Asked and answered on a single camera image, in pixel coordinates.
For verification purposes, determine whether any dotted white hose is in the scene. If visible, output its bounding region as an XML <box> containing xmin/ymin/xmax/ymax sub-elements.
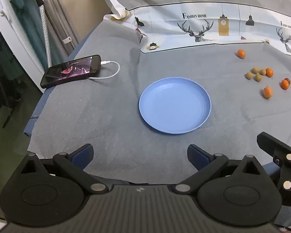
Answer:
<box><xmin>39</xmin><ymin>3</ymin><xmax>52</xmax><ymax>68</ymax></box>

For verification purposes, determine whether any black smartphone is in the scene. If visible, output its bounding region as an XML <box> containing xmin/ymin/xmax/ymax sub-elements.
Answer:
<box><xmin>40</xmin><ymin>55</ymin><xmax>102</xmax><ymax>89</ymax></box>

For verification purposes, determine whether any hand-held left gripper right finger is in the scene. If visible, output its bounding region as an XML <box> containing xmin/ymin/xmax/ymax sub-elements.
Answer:
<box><xmin>174</xmin><ymin>144</ymin><xmax>265</xmax><ymax>196</ymax></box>

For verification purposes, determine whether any grey quilt with printed lining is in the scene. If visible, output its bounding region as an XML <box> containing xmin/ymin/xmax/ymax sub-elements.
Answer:
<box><xmin>90</xmin><ymin>0</ymin><xmax>291</xmax><ymax>59</ymax></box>

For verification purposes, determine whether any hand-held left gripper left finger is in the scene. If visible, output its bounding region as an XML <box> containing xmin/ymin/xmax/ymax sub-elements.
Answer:
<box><xmin>19</xmin><ymin>144</ymin><xmax>109</xmax><ymax>195</ymax></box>

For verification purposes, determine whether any blue bed sheet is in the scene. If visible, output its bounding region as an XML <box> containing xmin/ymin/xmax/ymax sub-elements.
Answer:
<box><xmin>23</xmin><ymin>37</ymin><xmax>105</xmax><ymax>136</ymax></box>

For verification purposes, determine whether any white charging cable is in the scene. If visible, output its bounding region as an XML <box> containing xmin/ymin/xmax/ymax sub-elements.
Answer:
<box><xmin>87</xmin><ymin>60</ymin><xmax>120</xmax><ymax>80</ymax></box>

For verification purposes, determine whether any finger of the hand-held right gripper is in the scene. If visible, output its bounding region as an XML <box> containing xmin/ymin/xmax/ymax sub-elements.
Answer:
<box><xmin>256</xmin><ymin>131</ymin><xmax>291</xmax><ymax>208</ymax></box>

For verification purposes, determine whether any grey bed cover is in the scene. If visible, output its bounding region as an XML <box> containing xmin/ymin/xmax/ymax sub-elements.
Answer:
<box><xmin>27</xmin><ymin>19</ymin><xmax>291</xmax><ymax>226</ymax></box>

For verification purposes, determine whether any white wardrobe door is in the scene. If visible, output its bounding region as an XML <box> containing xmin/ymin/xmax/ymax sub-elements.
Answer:
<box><xmin>0</xmin><ymin>0</ymin><xmax>51</xmax><ymax>93</ymax></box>

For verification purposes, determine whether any grey curtain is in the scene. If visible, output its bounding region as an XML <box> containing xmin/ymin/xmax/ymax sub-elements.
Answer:
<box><xmin>40</xmin><ymin>0</ymin><xmax>81</xmax><ymax>56</ymax></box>

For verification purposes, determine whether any blue plate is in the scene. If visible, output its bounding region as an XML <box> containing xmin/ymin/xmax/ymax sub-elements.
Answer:
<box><xmin>139</xmin><ymin>77</ymin><xmax>212</xmax><ymax>135</ymax></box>

